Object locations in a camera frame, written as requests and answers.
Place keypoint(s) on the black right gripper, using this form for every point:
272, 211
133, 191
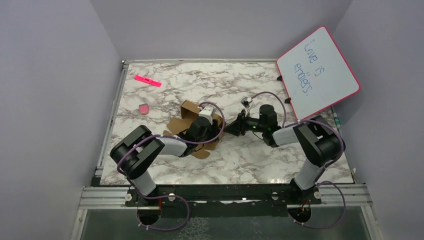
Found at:
238, 126

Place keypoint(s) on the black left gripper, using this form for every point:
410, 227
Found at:
214, 130

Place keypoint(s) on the brown cardboard box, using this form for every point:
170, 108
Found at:
189, 111

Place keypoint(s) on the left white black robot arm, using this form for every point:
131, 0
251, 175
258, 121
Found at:
137, 151

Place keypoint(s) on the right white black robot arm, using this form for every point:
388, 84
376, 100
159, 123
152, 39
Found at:
320, 143

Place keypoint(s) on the black whiteboard clip lower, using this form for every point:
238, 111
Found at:
287, 100

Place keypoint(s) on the pink eraser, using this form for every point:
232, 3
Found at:
143, 109

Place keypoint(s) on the pink highlighter marker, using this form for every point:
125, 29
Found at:
147, 81

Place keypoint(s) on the pink framed whiteboard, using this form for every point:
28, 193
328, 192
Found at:
315, 74

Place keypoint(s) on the green capped marker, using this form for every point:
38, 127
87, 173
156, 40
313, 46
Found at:
336, 120

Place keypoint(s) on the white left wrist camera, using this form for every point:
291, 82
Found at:
208, 113

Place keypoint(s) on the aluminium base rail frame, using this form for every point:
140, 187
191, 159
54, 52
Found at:
242, 177

